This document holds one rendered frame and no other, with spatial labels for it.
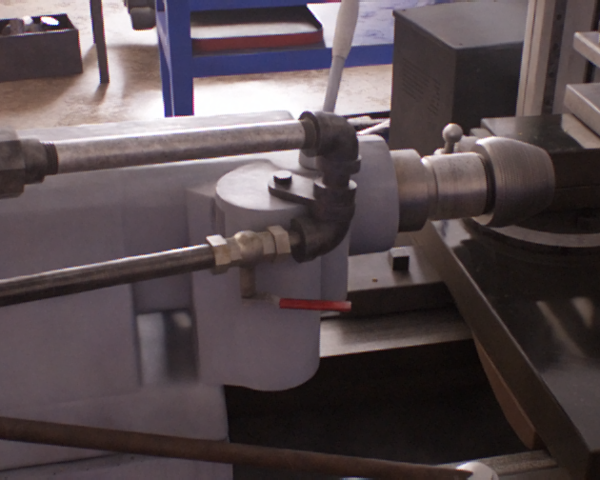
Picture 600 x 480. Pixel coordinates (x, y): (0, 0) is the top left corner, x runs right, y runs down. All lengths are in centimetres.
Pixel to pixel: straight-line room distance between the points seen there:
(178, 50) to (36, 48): 202
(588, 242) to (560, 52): 100
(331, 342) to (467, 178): 32
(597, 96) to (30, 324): 78
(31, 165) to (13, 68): 402
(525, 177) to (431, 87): 140
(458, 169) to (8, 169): 46
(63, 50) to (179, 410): 386
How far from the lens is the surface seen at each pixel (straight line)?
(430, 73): 232
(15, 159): 61
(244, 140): 67
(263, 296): 74
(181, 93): 269
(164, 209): 81
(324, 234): 73
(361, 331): 117
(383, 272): 121
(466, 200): 92
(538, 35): 211
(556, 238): 118
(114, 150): 64
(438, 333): 118
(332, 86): 82
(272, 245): 72
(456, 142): 117
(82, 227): 81
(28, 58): 463
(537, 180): 94
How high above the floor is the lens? 150
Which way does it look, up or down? 29 degrees down
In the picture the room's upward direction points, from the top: straight up
